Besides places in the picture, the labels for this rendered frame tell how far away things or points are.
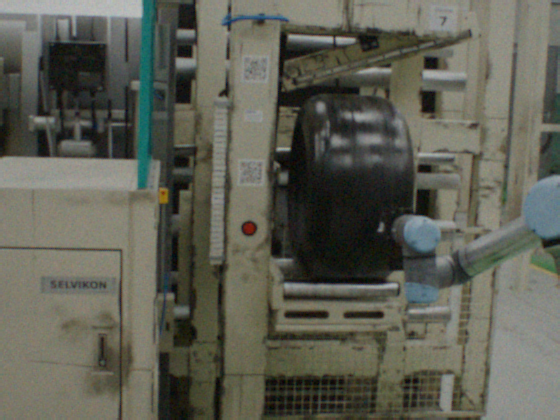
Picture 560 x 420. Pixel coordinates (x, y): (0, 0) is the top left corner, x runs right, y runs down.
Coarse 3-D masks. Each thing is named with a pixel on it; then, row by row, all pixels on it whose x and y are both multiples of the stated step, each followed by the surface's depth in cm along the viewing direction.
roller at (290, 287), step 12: (288, 288) 243; (300, 288) 244; (312, 288) 244; (324, 288) 245; (336, 288) 245; (348, 288) 245; (360, 288) 246; (372, 288) 246; (384, 288) 247; (396, 288) 247
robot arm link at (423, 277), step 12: (408, 264) 192; (420, 264) 190; (432, 264) 191; (444, 264) 196; (408, 276) 192; (420, 276) 190; (432, 276) 191; (444, 276) 194; (408, 288) 192; (420, 288) 190; (432, 288) 191; (444, 288) 197; (408, 300) 193; (420, 300) 191; (432, 300) 191
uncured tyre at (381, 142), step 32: (320, 96) 248; (352, 96) 248; (320, 128) 235; (352, 128) 234; (384, 128) 235; (320, 160) 231; (352, 160) 230; (384, 160) 231; (288, 192) 274; (320, 192) 230; (352, 192) 229; (384, 192) 230; (288, 224) 271; (320, 224) 232; (352, 224) 231; (320, 256) 237; (352, 256) 236; (384, 256) 237
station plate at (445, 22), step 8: (432, 8) 269; (440, 8) 269; (448, 8) 270; (456, 8) 270; (432, 16) 270; (440, 16) 270; (448, 16) 270; (456, 16) 271; (432, 24) 270; (440, 24) 270; (448, 24) 271
